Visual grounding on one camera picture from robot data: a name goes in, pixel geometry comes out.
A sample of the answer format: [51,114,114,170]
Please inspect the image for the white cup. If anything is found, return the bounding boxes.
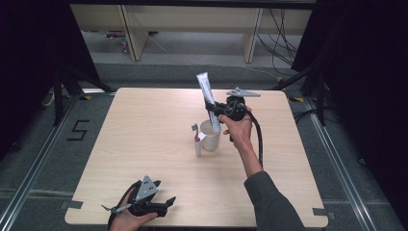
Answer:
[193,119,222,158]

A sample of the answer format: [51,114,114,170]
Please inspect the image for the pink toothbrush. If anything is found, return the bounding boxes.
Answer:
[191,122,201,144]

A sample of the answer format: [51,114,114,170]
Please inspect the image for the grey tape piece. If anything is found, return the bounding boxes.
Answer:
[312,207,337,221]

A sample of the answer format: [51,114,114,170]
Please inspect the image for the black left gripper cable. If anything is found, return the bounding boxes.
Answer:
[107,179,142,231]

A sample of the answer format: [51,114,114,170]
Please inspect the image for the bundle of black cables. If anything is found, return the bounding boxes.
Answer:
[256,8,300,77]

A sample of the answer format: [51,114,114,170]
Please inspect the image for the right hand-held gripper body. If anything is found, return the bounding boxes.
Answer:
[213,87,262,122]

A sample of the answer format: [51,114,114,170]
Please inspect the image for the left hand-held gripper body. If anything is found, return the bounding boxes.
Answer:
[127,174,168,218]

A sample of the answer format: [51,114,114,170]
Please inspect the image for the person's left hand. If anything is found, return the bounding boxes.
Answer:
[109,187,159,231]

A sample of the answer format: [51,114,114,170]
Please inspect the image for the black curtain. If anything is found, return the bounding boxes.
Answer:
[0,0,101,162]
[290,0,408,222]

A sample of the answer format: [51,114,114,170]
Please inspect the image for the beige wooden furniture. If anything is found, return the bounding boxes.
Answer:
[70,3,314,64]

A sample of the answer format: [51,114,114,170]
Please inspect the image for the person's right hand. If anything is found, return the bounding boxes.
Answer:
[218,106,255,152]

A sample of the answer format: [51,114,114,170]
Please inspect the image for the aluminium floor rail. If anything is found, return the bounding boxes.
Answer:
[303,95,380,231]
[0,93,81,231]

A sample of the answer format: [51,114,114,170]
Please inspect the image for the black metal stand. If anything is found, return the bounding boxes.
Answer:
[52,63,117,127]
[271,62,327,127]

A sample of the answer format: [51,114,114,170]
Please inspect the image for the white purple toothpaste tube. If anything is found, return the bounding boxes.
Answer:
[195,71,222,134]

